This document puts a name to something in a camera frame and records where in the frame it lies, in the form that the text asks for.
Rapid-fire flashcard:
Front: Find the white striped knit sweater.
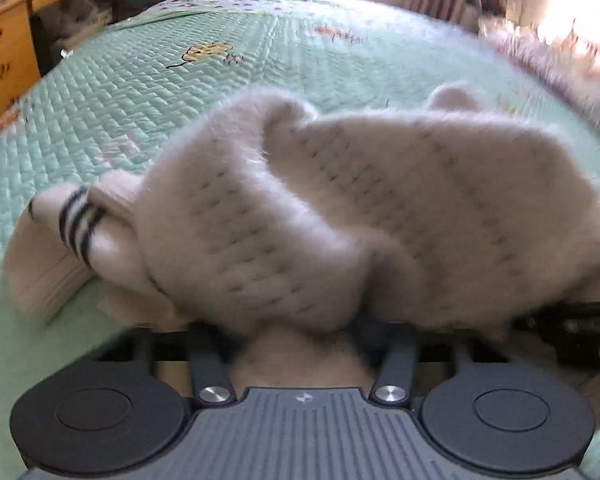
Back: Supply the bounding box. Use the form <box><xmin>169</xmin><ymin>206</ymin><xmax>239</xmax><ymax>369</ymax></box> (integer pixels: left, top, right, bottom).
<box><xmin>2</xmin><ymin>81</ymin><xmax>600</xmax><ymax>396</ymax></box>

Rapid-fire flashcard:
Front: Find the green quilted bee bedspread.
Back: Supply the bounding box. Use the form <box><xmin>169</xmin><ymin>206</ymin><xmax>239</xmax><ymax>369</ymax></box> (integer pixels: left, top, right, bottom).
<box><xmin>0</xmin><ymin>0</ymin><xmax>600</xmax><ymax>479</ymax></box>

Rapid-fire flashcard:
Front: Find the floral pink pillow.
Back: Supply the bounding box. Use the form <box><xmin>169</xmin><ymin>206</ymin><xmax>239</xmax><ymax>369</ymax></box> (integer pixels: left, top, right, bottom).
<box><xmin>478</xmin><ymin>18</ymin><xmax>600</xmax><ymax>135</ymax></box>

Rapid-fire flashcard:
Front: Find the wooden corner desk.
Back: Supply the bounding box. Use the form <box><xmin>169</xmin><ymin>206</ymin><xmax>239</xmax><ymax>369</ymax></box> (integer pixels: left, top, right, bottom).
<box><xmin>0</xmin><ymin>0</ymin><xmax>157</xmax><ymax>126</ymax></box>

